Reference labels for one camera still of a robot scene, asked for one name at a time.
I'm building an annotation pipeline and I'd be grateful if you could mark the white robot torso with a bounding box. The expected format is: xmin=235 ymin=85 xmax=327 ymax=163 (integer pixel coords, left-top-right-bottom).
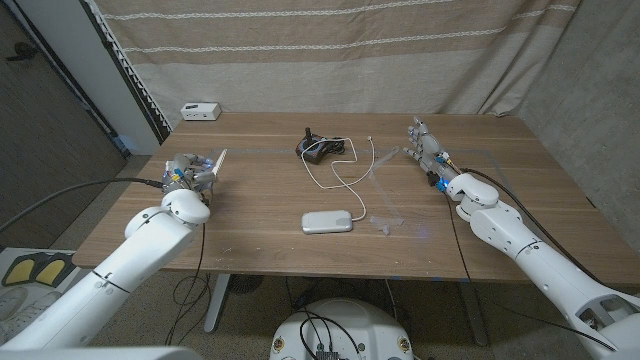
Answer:
xmin=269 ymin=298 xmax=415 ymax=360

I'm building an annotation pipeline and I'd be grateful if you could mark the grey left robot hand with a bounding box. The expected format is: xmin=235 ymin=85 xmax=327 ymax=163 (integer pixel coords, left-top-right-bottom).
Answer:
xmin=160 ymin=152 xmax=219 ymax=194

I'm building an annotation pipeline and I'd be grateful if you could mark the white charging cable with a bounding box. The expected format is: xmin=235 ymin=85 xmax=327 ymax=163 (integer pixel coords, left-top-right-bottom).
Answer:
xmin=299 ymin=135 xmax=376 ymax=222

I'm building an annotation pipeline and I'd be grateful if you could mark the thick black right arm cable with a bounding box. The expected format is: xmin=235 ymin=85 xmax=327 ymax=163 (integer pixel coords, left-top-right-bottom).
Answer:
xmin=462 ymin=167 xmax=601 ymax=284

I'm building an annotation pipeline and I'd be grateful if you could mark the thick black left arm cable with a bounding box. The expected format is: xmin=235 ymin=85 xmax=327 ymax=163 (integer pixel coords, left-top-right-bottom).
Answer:
xmin=0 ymin=177 xmax=166 ymax=234

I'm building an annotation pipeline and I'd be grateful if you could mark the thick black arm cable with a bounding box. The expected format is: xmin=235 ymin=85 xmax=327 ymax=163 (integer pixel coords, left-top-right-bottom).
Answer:
xmin=0 ymin=177 xmax=166 ymax=234
xmin=462 ymin=167 xmax=601 ymax=284

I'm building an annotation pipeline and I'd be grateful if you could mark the beige striped curtain backdrop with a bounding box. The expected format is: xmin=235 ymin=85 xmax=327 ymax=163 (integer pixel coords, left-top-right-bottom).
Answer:
xmin=92 ymin=0 xmax=584 ymax=129

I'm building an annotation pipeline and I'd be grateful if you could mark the clear plastic bag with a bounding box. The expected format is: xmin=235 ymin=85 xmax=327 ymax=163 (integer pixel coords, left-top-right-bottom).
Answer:
xmin=367 ymin=145 xmax=405 ymax=236

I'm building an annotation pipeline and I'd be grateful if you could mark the white power strip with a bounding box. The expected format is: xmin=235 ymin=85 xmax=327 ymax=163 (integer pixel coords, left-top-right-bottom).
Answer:
xmin=180 ymin=102 xmax=222 ymax=122

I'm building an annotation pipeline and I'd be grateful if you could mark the black round floor object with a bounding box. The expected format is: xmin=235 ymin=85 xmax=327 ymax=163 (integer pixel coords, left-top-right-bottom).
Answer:
xmin=227 ymin=273 xmax=265 ymax=295

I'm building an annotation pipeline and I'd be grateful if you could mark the white table leg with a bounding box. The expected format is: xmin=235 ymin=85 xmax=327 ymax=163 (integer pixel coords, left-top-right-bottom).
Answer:
xmin=203 ymin=273 xmax=231 ymax=334
xmin=457 ymin=280 xmax=490 ymax=346

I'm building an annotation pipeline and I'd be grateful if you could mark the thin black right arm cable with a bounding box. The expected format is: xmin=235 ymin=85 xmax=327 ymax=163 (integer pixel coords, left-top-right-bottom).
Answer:
xmin=445 ymin=195 xmax=617 ymax=352

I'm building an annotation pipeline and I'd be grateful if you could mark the black zigzag frame strip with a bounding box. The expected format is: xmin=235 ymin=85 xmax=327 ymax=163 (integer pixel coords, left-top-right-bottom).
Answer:
xmin=79 ymin=0 xmax=174 ymax=144

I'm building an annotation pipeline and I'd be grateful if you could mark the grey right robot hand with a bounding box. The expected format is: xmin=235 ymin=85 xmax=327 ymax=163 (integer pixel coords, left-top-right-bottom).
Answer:
xmin=402 ymin=116 xmax=460 ymax=186

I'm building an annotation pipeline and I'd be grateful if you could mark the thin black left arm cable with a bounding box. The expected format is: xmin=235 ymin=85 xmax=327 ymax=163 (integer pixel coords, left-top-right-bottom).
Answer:
xmin=165 ymin=223 xmax=214 ymax=346

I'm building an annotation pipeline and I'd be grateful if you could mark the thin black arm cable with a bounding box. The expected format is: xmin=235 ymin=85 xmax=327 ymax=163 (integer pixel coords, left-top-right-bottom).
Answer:
xmin=165 ymin=223 xmax=214 ymax=346
xmin=445 ymin=195 xmax=617 ymax=352

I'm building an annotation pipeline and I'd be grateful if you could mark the silver power bank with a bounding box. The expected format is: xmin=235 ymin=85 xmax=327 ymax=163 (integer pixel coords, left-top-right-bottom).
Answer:
xmin=301 ymin=209 xmax=354 ymax=235

